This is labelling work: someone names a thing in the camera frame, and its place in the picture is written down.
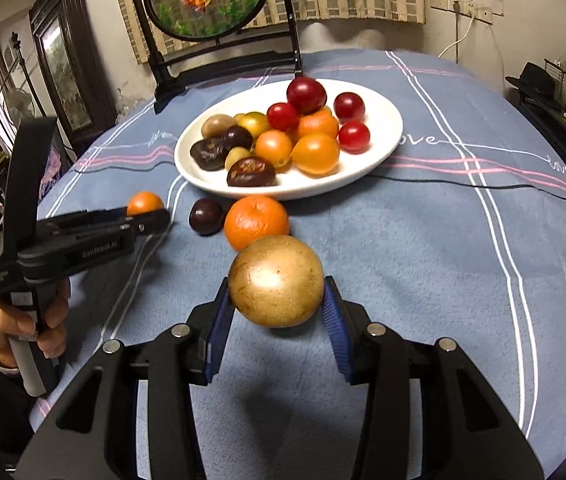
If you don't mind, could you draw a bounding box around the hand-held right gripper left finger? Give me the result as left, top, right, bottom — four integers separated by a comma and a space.
15, 276, 236, 480

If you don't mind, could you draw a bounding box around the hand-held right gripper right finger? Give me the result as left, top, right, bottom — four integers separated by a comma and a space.
323, 275, 546, 480

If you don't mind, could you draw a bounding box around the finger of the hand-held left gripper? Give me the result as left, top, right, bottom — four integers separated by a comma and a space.
45, 210, 128, 231
48, 208, 171, 241

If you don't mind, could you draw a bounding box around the small smooth orange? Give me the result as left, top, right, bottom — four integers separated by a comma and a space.
127, 191, 165, 217

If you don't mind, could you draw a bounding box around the round tan passion fruit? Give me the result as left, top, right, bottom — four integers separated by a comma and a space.
227, 235, 325, 329

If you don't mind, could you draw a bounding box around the dark wrinkled passion fruit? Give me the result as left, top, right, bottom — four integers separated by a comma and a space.
190, 138, 229, 172

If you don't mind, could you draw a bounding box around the oblong tan passion fruit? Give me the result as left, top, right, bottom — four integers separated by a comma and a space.
201, 114, 236, 140

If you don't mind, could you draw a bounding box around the dark purple plum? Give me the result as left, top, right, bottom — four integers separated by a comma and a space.
188, 198, 226, 236
221, 125, 254, 151

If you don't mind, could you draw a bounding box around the small red tomato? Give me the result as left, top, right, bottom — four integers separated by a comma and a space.
267, 102, 300, 132

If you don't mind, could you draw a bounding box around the orange-yellow tomato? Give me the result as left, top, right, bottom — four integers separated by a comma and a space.
291, 133, 341, 176

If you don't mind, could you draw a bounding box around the bumpy orange mandarin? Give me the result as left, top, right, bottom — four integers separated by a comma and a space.
297, 110, 340, 141
224, 195, 291, 253

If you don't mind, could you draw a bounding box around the white oval plate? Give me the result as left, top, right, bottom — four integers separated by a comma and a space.
174, 78, 404, 201

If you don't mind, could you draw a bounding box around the purple cloth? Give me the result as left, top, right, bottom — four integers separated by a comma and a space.
38, 147, 71, 196

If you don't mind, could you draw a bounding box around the blue striped tablecloth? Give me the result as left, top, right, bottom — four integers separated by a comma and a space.
28, 49, 566, 480

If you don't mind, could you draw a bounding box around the clear plastic bag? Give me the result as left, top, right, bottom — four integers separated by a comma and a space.
115, 87, 154, 121

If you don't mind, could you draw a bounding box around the dark framed picture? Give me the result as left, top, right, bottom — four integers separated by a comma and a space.
29, 0, 116, 146

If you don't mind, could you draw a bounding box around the black pole stand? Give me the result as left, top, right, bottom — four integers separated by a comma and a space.
8, 32, 46, 118

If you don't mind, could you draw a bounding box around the round embroidered screen black stand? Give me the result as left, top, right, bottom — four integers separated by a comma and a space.
135, 0, 304, 115

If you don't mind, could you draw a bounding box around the black computer desk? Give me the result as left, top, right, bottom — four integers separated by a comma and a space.
506, 45, 566, 196

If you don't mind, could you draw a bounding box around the black hat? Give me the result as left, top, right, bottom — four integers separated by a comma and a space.
506, 62, 564, 110

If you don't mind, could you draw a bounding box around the white power cable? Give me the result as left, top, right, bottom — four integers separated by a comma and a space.
437, 15, 476, 61

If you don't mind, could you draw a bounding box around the wide white wall socket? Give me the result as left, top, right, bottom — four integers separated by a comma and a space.
450, 0, 506, 20

